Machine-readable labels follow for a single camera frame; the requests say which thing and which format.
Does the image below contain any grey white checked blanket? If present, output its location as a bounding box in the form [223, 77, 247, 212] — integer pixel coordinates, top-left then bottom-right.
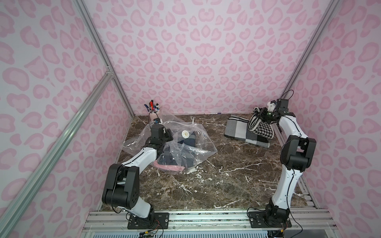
[224, 115, 270, 148]

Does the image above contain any black white houndstooth blanket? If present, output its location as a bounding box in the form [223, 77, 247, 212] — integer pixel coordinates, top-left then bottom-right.
[248, 107, 274, 139]

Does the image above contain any clear plastic vacuum bag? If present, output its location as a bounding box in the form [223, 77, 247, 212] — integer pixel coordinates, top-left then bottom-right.
[123, 112, 217, 174]

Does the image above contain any pink pen cup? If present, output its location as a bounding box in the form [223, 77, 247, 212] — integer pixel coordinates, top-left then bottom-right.
[149, 112, 162, 124]

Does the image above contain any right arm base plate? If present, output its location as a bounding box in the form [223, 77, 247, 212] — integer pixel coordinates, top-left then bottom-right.
[247, 211, 292, 229]

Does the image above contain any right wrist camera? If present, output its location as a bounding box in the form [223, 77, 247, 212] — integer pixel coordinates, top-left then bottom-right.
[267, 99, 289, 114]

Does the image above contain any pink folded blanket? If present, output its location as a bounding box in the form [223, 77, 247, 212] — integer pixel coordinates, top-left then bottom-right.
[153, 160, 185, 173]

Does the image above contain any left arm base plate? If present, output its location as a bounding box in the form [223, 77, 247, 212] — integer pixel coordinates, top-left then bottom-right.
[128, 212, 169, 230]

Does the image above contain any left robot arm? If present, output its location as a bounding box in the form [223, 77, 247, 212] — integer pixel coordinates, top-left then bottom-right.
[102, 124, 173, 221]

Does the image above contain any dark blanket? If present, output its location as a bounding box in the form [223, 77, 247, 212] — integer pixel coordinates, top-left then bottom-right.
[157, 131, 197, 170]

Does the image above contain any white bag valve cap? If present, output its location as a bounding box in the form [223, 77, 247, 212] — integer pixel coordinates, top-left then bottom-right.
[181, 130, 190, 139]

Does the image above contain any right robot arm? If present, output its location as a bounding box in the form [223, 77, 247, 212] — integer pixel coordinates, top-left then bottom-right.
[259, 108, 317, 227]

